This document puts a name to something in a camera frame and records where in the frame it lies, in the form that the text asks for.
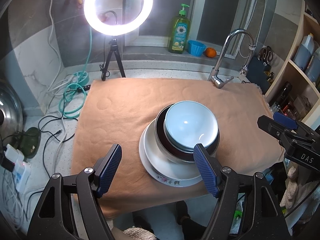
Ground red steel small bowl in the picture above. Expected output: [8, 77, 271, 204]
[155, 104, 220, 163]

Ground grey leaf pattern plate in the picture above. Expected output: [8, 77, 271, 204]
[143, 119, 202, 180]

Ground pink floral white plate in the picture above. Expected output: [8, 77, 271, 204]
[139, 128, 202, 187]

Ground light blue ceramic bowl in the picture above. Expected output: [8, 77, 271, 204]
[164, 101, 219, 150]

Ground chrome kitchen faucet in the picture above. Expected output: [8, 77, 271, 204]
[207, 28, 256, 90]

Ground right gloved hand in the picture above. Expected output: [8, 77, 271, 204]
[280, 166, 298, 210]

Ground wooden shelf unit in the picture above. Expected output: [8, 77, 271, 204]
[265, 1, 319, 129]

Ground dark glass bottle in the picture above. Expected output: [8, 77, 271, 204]
[273, 81, 292, 111]

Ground dark blue utensil holder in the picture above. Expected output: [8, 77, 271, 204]
[246, 56, 271, 93]

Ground orange towel mat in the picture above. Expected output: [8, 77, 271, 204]
[71, 78, 284, 219]

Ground large grey jug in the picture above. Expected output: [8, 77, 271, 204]
[293, 33, 318, 71]

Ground black scissors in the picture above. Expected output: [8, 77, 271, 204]
[258, 46, 273, 66]

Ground dark green spoon rest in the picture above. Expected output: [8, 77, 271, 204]
[19, 127, 41, 159]

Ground white power strip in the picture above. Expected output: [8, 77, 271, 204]
[4, 144, 31, 193]

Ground orange fruit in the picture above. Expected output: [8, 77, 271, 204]
[204, 48, 217, 59]

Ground teal round power strip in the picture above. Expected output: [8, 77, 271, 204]
[70, 71, 89, 89]

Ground blue plastic cup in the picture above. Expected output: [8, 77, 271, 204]
[188, 40, 206, 57]

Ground glass pot lid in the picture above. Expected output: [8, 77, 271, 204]
[0, 80, 23, 146]

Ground green dish soap bottle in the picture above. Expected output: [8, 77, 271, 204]
[168, 3, 190, 54]

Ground black tripod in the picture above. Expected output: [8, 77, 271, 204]
[100, 37, 126, 81]

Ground black cable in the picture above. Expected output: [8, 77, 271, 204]
[0, 114, 76, 221]

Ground teal cable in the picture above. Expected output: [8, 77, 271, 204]
[58, 24, 93, 119]

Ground white cable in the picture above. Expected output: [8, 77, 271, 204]
[0, 0, 75, 230]

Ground white ring light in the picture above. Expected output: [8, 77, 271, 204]
[84, 0, 153, 36]

